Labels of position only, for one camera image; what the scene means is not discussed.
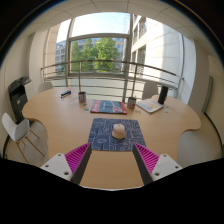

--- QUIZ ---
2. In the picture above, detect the white chair with wooden legs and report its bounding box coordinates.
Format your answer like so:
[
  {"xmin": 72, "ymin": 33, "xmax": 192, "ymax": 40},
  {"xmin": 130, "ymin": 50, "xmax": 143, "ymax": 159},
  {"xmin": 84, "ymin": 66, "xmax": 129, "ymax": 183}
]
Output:
[{"xmin": 1, "ymin": 112, "xmax": 46, "ymax": 164}]

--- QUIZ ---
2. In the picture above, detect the printed metal can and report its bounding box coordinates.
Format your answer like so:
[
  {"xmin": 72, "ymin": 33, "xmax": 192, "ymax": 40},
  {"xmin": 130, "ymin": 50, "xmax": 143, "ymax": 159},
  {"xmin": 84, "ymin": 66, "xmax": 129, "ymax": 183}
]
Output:
[{"xmin": 77, "ymin": 91, "xmax": 87, "ymax": 104}]

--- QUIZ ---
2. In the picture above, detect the black and white printer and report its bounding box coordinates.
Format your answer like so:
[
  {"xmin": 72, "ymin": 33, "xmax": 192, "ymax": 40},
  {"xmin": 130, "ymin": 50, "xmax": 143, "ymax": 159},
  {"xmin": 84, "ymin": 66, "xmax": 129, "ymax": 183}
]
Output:
[{"xmin": 8, "ymin": 76, "xmax": 33, "ymax": 124}]

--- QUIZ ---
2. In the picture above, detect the red and blue magazine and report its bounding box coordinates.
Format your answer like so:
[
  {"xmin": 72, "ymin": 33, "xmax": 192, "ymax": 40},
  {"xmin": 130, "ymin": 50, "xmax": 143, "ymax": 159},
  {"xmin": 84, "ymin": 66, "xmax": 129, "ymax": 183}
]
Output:
[{"xmin": 89, "ymin": 99, "xmax": 128, "ymax": 115}]

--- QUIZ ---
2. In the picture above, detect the white pot with small plant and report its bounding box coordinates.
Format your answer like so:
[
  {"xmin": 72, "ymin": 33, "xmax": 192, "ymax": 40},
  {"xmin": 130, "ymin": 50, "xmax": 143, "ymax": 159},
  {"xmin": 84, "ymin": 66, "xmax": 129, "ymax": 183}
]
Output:
[{"xmin": 127, "ymin": 95, "xmax": 137, "ymax": 109}]

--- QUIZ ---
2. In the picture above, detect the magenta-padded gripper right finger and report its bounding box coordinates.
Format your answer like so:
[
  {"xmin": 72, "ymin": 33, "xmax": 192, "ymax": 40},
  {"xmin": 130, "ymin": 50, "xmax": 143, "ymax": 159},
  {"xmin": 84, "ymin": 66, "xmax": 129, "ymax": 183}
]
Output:
[{"xmin": 132, "ymin": 142, "xmax": 184, "ymax": 186}]

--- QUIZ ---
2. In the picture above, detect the black and blue stapler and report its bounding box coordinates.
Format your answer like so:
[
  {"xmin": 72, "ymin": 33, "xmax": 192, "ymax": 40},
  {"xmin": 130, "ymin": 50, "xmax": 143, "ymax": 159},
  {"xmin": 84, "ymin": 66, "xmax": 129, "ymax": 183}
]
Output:
[{"xmin": 60, "ymin": 89, "xmax": 72, "ymax": 99}]

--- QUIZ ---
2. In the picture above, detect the beige computer mouse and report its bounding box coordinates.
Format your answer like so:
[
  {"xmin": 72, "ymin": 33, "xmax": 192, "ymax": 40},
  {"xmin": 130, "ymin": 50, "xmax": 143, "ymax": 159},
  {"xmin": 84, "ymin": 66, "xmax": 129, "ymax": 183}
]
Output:
[{"xmin": 111, "ymin": 123, "xmax": 127, "ymax": 140}]

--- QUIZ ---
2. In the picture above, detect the metal balcony railing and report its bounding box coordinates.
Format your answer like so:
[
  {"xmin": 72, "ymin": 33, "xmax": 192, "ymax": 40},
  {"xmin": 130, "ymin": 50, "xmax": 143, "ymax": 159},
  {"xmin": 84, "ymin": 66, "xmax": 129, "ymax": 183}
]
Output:
[{"xmin": 40, "ymin": 59, "xmax": 184, "ymax": 101}]

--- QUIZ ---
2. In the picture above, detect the light blue open booklet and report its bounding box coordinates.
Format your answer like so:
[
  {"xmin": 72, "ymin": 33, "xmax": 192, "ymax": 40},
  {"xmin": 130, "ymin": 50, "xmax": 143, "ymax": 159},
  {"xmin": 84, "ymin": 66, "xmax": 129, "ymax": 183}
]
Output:
[{"xmin": 135, "ymin": 98, "xmax": 165, "ymax": 114}]

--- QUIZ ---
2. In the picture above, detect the dark blue patterned mouse pad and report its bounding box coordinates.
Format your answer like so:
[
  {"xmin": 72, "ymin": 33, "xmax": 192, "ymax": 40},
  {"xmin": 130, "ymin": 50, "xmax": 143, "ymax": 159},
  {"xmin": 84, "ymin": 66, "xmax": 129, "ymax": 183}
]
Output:
[{"xmin": 87, "ymin": 117, "xmax": 147, "ymax": 152}]

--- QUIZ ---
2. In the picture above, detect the black cylindrical speaker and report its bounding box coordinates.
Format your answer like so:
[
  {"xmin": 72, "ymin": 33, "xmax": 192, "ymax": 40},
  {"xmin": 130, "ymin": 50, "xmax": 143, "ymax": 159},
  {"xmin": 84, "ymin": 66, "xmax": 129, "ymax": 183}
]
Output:
[{"xmin": 157, "ymin": 85, "xmax": 170, "ymax": 105}]

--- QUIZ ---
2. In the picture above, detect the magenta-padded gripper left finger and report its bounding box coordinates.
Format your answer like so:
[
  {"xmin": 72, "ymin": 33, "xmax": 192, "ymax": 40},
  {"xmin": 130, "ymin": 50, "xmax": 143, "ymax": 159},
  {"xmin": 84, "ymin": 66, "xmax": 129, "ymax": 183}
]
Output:
[{"xmin": 40, "ymin": 142, "xmax": 93, "ymax": 186}]

